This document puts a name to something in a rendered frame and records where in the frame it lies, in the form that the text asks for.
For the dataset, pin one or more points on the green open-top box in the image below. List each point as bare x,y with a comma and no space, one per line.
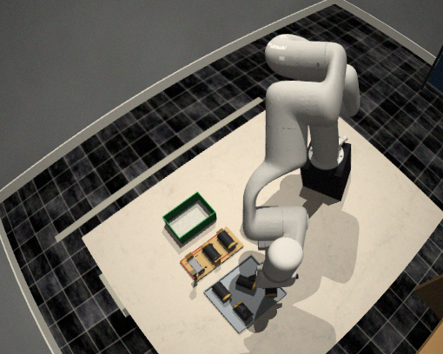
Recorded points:
188,214

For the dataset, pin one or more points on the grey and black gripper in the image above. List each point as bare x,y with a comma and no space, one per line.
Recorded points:
262,282

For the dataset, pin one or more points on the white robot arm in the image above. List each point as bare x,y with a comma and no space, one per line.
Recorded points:
292,106

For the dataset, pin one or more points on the black battery with gold end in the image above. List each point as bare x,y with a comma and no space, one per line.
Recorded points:
243,311
226,240
243,281
221,291
210,251
270,292

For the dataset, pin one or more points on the tan battery board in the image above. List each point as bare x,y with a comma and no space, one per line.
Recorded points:
200,260

